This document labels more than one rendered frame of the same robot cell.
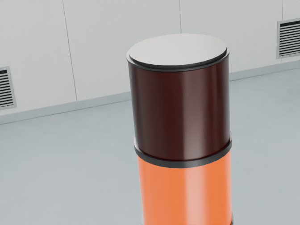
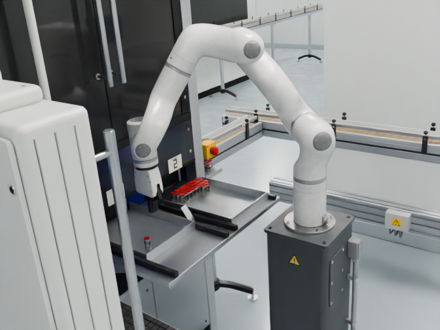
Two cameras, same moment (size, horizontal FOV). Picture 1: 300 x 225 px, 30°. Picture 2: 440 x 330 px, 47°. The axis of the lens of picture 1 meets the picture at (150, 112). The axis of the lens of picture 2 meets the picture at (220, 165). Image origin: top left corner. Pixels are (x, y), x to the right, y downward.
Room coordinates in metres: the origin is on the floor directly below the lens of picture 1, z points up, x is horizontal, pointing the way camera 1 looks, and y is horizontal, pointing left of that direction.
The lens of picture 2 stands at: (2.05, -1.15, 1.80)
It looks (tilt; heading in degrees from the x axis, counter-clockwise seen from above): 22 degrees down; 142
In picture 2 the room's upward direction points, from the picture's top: 4 degrees counter-clockwise
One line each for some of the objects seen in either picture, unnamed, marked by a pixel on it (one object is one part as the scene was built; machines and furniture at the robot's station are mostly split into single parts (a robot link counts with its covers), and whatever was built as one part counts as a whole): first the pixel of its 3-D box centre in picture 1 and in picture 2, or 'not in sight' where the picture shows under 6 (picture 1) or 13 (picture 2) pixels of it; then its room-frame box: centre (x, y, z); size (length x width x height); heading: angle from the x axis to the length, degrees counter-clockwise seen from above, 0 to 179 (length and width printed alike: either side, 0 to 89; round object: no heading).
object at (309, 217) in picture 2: not in sight; (310, 200); (0.93, 0.13, 0.95); 0.19 x 0.19 x 0.18
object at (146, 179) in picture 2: not in sight; (148, 177); (0.65, -0.37, 1.13); 0.10 x 0.08 x 0.11; 6
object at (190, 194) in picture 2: not in sight; (194, 192); (0.47, -0.06, 0.91); 0.18 x 0.02 x 0.05; 104
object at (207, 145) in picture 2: not in sight; (205, 149); (0.29, 0.15, 1.00); 0.08 x 0.07 x 0.07; 15
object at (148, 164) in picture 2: not in sight; (145, 160); (0.65, -0.38, 1.19); 0.09 x 0.08 x 0.03; 6
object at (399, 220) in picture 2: not in sight; (397, 220); (0.81, 0.95, 0.50); 0.12 x 0.05 x 0.09; 15
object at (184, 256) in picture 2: not in sight; (181, 220); (0.58, -0.21, 0.87); 0.70 x 0.48 x 0.02; 105
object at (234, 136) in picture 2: not in sight; (218, 141); (0.08, 0.39, 0.92); 0.69 x 0.16 x 0.16; 105
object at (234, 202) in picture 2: not in sight; (215, 199); (0.57, -0.03, 0.90); 0.34 x 0.26 x 0.04; 14
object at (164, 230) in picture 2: not in sight; (137, 229); (0.55, -0.39, 0.90); 0.34 x 0.26 x 0.04; 15
